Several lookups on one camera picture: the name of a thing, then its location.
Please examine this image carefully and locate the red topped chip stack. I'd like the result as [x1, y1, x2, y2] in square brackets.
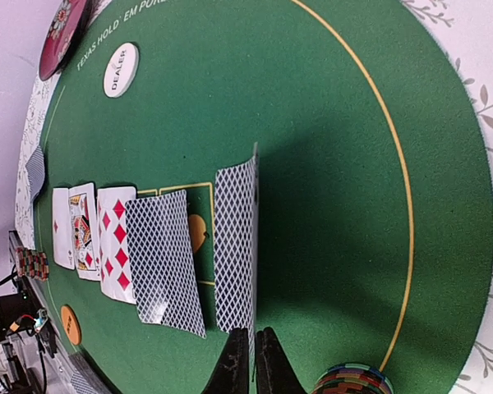
[15, 247, 49, 282]

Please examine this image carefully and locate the face down card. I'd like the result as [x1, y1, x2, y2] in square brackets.
[126, 190, 206, 338]
[214, 146, 259, 332]

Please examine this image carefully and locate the red floral round tin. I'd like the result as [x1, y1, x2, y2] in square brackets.
[38, 0, 93, 81]

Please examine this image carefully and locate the round green poker mat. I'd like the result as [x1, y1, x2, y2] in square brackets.
[35, 1, 493, 393]

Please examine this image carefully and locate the dealt cards pile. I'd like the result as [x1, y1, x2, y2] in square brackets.
[25, 145, 45, 203]

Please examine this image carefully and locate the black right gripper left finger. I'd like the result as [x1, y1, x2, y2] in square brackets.
[203, 328, 250, 394]

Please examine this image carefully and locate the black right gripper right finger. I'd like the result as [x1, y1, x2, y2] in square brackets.
[255, 328, 306, 394]

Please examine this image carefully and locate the blue topped chip stack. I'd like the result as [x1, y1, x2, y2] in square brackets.
[312, 362, 394, 394]

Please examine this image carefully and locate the white dealer button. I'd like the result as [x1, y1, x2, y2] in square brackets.
[103, 42, 140, 99]

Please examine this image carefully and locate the orange big blind button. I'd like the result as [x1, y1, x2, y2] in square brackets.
[61, 305, 82, 346]

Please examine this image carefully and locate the king face card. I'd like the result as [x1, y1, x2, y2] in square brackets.
[68, 182, 100, 282]

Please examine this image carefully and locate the blue playing card deck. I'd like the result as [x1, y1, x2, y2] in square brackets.
[71, 368, 110, 394]

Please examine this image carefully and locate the ace of diamonds card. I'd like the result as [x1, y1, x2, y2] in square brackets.
[52, 188, 76, 270]

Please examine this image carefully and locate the ten of diamonds card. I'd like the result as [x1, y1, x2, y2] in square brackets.
[97, 186, 136, 305]

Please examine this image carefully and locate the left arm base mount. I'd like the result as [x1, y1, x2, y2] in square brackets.
[0, 268, 58, 393]

